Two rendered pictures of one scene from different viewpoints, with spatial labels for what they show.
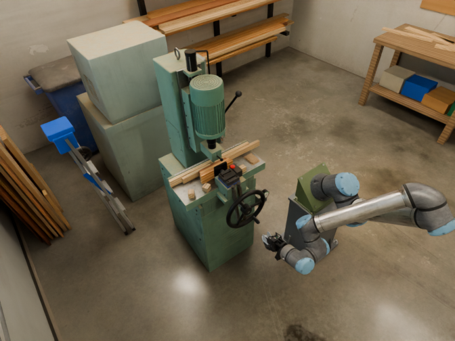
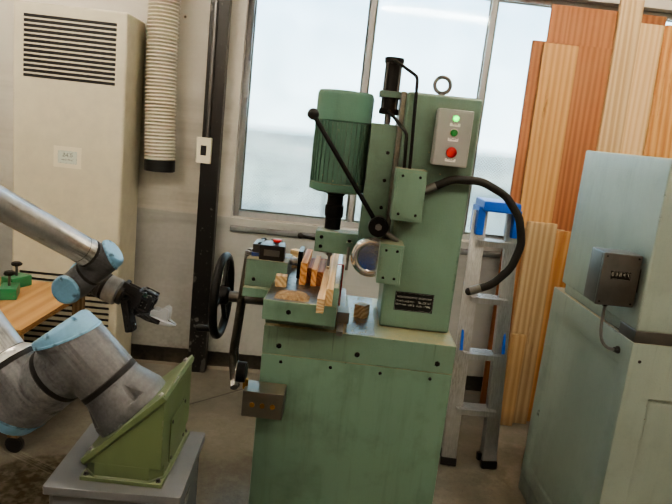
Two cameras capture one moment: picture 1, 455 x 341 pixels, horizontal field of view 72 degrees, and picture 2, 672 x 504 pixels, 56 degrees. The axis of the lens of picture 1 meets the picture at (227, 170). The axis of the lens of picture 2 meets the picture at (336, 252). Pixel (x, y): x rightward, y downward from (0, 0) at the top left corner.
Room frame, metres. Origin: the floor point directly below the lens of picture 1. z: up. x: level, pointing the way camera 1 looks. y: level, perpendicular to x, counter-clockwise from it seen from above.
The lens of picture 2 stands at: (2.59, -1.55, 1.40)
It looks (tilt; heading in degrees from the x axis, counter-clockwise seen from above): 11 degrees down; 124
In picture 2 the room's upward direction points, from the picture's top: 6 degrees clockwise
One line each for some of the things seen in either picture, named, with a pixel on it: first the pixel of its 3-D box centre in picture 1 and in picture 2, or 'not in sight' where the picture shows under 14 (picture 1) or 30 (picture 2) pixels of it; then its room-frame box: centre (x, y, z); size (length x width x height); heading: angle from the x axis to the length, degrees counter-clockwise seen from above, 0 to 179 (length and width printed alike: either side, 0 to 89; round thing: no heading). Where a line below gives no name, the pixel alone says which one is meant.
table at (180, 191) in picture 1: (223, 180); (293, 285); (1.36, 0.03, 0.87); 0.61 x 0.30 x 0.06; 123
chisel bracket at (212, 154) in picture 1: (210, 150); (336, 243); (1.47, 0.10, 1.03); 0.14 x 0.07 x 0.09; 33
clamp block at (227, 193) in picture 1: (230, 183); (269, 269); (1.29, -0.01, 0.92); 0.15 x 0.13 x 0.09; 123
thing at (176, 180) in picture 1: (210, 163); (333, 273); (1.47, 0.10, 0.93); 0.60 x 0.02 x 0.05; 123
